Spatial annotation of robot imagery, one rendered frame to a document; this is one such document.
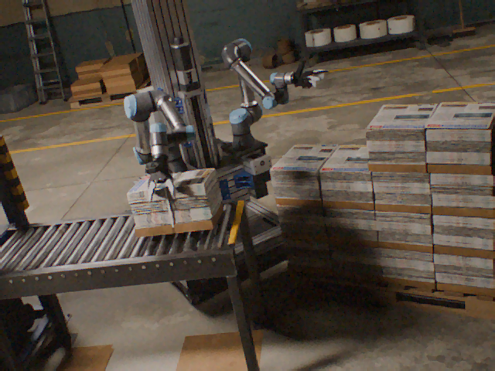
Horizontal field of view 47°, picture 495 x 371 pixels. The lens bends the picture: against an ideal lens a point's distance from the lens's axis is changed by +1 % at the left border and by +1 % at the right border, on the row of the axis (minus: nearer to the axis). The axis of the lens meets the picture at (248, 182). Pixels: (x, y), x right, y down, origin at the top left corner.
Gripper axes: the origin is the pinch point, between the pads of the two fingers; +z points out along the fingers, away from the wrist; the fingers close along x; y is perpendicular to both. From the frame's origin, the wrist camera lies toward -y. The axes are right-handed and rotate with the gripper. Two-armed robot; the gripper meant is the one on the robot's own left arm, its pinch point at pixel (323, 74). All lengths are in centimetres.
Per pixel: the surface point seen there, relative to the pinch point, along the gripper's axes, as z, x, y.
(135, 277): -32, 151, 31
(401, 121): 54, 30, 13
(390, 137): 52, 41, 16
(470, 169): 88, 40, 32
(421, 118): 63, 25, 14
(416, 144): 64, 40, 20
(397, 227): 52, 48, 66
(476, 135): 91, 37, 16
